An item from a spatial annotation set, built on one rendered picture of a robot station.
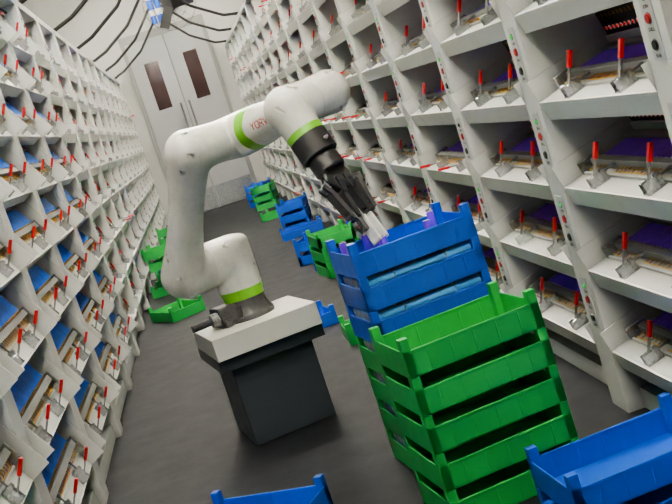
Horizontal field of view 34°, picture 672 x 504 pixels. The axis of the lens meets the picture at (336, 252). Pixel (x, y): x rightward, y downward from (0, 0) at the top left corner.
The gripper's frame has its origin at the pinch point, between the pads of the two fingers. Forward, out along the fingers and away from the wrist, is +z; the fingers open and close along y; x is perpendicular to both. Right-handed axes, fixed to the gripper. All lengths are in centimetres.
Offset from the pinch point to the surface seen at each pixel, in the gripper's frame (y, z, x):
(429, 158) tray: -113, -31, -66
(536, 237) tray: -58, 19, -9
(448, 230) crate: -10.4, 10.4, 8.8
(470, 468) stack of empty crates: 26, 55, 8
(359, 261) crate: 8.7, 5.3, -1.0
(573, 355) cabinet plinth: -55, 50, -20
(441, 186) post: -114, -21, -70
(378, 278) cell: 5.5, 10.4, -2.5
